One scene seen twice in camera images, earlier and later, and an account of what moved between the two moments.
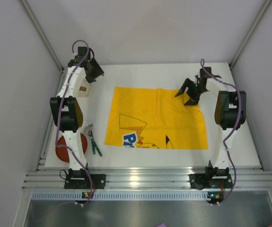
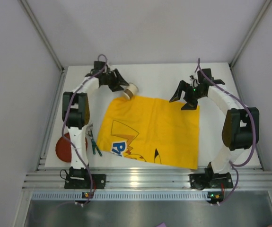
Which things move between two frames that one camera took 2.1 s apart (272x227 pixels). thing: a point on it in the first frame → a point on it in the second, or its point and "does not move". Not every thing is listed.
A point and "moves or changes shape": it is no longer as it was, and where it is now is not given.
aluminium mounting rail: x=246 y=178 does not move
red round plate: x=62 y=152 does not move
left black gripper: x=94 y=71 → x=112 y=80
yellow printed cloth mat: x=153 y=118 moves or changes shape
